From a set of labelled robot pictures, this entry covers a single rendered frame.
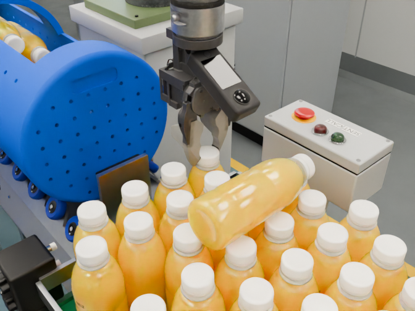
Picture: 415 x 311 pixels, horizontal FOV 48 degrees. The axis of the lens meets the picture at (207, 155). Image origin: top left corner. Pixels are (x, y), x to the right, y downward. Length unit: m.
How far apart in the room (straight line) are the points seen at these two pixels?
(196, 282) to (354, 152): 0.36
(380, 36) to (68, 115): 2.99
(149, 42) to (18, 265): 0.56
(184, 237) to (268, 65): 1.93
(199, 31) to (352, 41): 3.09
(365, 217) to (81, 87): 0.47
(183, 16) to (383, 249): 0.39
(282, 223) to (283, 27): 1.79
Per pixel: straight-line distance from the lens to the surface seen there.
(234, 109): 0.63
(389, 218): 2.42
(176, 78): 0.69
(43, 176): 0.82
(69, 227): 0.84
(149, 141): 0.90
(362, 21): 3.63
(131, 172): 0.83
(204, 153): 0.75
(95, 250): 0.61
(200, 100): 0.69
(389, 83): 3.60
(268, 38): 2.43
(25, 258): 0.76
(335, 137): 0.79
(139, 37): 1.07
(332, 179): 0.80
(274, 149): 0.87
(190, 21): 0.64
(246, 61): 2.58
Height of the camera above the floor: 1.52
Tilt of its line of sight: 35 degrees down
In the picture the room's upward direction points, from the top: straight up
